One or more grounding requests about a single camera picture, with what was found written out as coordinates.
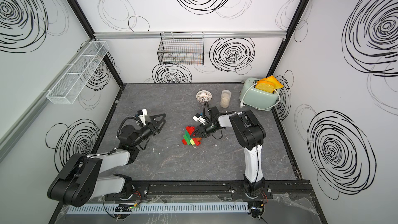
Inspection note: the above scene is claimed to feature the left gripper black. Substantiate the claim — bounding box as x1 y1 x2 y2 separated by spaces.
132 115 165 149

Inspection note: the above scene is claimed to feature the red large lego brick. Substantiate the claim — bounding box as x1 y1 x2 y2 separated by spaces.
186 126 195 135

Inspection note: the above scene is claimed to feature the red long lego brick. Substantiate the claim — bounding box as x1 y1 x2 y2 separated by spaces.
193 138 201 146

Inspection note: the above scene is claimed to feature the green lego brick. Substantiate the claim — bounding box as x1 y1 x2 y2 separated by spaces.
183 134 192 145

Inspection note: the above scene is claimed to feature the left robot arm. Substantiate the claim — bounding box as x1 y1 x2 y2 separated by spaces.
47 113 166 207

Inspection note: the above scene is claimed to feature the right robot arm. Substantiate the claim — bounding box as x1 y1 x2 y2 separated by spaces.
190 101 266 199

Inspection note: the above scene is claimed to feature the white perforated bowl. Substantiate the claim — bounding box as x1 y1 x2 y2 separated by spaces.
196 90 212 103

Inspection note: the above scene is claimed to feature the translucent plastic cup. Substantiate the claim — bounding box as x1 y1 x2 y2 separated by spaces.
220 90 232 108

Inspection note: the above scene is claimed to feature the mint green toaster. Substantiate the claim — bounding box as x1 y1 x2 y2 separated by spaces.
239 77 280 111

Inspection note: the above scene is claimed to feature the yellow toast slice front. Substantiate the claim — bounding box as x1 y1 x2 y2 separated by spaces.
255 80 275 93

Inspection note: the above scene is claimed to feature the yellow toast slice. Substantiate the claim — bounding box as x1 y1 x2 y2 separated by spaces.
264 75 284 89
255 80 275 93

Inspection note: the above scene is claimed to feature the yellow toast slice back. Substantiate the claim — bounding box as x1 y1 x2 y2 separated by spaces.
264 75 284 89

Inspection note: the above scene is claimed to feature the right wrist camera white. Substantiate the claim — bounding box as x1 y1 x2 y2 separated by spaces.
193 113 206 124

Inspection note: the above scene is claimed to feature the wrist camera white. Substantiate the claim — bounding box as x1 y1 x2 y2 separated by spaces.
193 113 206 124
137 109 148 126

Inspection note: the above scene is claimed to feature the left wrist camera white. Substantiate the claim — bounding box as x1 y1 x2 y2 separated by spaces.
137 109 148 126

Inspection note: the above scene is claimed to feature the black wire basket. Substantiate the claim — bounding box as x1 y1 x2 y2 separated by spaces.
157 32 204 65

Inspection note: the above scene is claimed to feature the white wire shelf basket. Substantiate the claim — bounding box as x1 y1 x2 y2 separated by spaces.
46 40 109 104

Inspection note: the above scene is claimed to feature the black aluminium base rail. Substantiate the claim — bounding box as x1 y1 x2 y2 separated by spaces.
81 180 314 201

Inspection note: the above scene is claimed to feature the grey slotted cable duct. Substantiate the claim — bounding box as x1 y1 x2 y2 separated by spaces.
66 202 249 215

